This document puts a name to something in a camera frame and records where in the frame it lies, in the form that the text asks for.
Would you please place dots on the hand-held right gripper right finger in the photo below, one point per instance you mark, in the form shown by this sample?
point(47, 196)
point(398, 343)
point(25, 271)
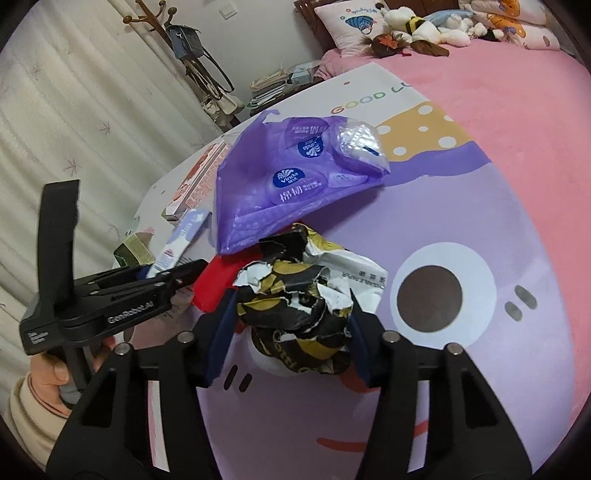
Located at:
point(367, 350)

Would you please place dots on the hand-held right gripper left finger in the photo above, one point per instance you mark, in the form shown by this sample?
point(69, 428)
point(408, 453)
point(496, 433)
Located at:
point(219, 341)

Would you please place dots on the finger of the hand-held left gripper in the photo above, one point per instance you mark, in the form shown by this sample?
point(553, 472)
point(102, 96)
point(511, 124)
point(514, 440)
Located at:
point(115, 277)
point(184, 272)

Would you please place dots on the red packet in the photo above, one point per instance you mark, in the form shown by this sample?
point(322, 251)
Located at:
point(214, 286)

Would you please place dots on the black gold paper bag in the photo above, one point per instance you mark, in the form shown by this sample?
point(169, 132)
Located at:
point(295, 295)

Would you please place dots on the person's left forearm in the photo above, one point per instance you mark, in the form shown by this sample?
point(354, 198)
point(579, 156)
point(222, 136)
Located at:
point(27, 415)

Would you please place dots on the person's left hand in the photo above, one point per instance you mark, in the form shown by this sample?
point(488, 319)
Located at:
point(46, 369)

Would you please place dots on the green printed carton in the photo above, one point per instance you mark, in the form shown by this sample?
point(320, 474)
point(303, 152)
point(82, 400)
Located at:
point(131, 249)

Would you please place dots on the white purple tube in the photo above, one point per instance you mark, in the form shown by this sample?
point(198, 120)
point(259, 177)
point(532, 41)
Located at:
point(178, 240)

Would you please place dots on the pink patterned box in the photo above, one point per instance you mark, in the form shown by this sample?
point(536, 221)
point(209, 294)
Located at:
point(198, 177)

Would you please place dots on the cartoon printed tablecloth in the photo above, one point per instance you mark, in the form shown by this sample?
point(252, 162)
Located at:
point(461, 369)

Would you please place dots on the purple tissue bag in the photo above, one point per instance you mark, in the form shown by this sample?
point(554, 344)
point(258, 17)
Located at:
point(277, 198)

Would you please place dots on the cream floral curtain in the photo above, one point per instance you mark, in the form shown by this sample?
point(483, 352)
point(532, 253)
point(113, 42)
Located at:
point(69, 115)

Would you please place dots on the cream handbag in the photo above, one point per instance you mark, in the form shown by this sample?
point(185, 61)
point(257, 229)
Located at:
point(224, 108)

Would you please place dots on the stack of books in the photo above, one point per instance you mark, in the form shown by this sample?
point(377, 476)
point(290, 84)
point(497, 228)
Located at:
point(270, 87)

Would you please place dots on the blue white box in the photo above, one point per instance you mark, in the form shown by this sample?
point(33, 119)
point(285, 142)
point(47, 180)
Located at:
point(302, 74)

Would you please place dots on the grey blue handbag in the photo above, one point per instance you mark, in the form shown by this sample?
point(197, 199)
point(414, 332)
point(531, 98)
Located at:
point(184, 41)

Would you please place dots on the wooden coat rack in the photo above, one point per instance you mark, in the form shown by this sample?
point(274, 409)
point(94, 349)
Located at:
point(157, 23)

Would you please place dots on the brown wooden headboard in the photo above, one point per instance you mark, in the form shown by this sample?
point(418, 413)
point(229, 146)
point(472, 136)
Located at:
point(307, 18)

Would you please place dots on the white printed pillow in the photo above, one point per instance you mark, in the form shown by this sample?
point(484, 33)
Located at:
point(351, 27)

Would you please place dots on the white bee plush toy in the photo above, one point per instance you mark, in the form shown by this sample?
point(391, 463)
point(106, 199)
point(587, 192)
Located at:
point(425, 30)

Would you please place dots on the blue pillow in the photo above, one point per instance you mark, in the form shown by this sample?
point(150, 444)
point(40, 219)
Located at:
point(443, 16)

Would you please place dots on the folded cartoon quilt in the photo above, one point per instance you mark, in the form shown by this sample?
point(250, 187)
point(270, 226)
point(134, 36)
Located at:
point(517, 23)

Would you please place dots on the white wall switch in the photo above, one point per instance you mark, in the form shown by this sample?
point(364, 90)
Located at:
point(228, 12)

